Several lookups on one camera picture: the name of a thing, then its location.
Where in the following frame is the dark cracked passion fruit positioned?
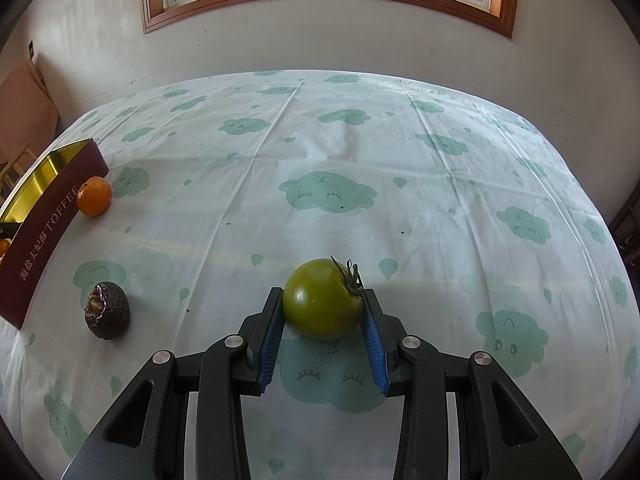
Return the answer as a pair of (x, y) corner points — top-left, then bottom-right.
(84, 282), (130, 340)

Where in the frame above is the green tomato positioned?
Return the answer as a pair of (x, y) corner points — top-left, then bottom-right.
(282, 257), (364, 340)

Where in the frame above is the orange yellow tomato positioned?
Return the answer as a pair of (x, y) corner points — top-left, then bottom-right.
(0, 238), (11, 259)

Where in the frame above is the small mandarin orange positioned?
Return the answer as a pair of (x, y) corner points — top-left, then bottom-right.
(76, 177), (113, 218)

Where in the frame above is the cloud print tablecloth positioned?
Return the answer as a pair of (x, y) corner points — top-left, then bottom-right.
(1, 70), (639, 479)

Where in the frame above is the dark wooden chair right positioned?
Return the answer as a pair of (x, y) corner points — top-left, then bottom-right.
(608, 195), (640, 278)

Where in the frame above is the red gold toffee tin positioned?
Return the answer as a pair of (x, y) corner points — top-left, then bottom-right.
(0, 139), (108, 328)

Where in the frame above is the pink cloth on chair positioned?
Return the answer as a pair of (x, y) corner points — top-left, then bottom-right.
(0, 61), (60, 162)

